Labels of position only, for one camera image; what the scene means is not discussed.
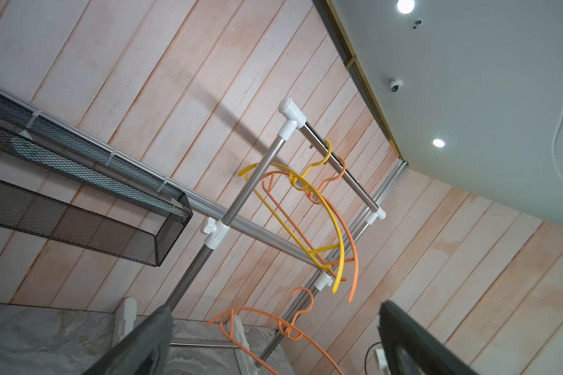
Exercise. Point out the ceiling spot light far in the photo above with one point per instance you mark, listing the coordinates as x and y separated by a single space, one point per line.
405 6

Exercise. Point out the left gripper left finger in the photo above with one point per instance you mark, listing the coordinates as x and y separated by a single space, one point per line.
143 351

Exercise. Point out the metal clothes rack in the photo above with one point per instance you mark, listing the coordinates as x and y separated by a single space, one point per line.
217 287

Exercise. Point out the black mesh wall basket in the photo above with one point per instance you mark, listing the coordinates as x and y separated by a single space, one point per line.
54 188

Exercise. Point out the ceiling dome camera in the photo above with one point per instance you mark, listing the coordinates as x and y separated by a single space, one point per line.
395 85

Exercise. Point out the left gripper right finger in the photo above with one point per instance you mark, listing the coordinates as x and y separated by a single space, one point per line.
411 349

